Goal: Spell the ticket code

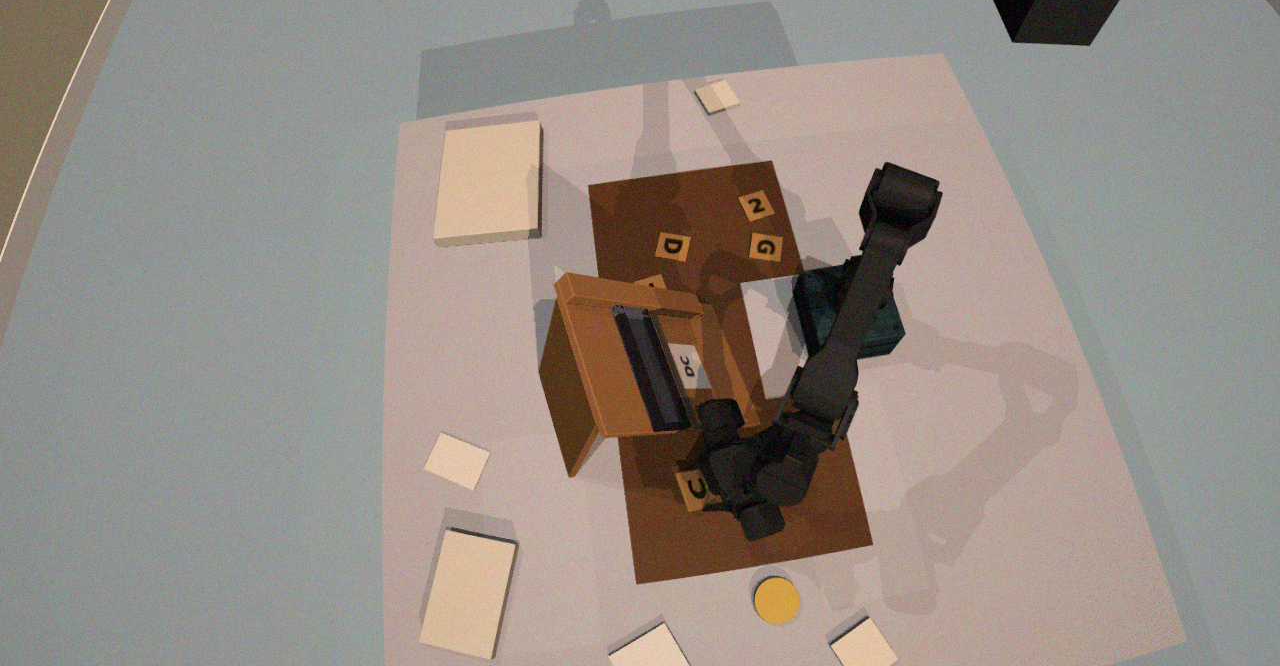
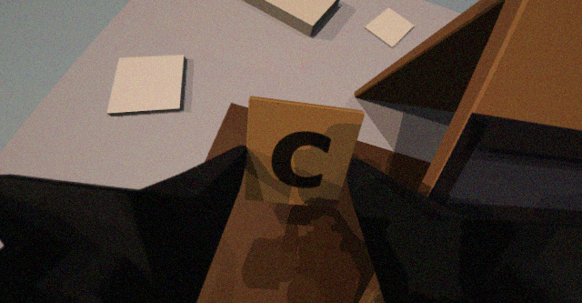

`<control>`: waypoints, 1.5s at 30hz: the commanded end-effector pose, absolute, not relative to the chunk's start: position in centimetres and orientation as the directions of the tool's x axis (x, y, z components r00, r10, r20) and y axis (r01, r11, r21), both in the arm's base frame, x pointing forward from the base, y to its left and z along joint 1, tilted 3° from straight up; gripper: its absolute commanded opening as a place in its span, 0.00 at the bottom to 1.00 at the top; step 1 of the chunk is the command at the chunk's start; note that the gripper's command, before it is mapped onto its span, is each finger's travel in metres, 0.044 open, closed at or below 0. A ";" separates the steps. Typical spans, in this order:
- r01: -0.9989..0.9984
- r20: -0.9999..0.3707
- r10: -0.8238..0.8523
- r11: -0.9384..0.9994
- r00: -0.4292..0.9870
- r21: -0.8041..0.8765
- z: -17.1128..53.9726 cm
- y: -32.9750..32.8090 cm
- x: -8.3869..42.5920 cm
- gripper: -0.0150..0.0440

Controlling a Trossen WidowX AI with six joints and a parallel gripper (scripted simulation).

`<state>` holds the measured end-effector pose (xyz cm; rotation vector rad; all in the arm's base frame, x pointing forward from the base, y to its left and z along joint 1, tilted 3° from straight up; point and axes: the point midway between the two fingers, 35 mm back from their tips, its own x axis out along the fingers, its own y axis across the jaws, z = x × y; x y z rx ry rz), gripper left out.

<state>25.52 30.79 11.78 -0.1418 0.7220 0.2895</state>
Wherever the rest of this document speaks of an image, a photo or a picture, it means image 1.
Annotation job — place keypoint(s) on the white paper ticket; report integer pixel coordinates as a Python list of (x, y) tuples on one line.
[(689, 366)]

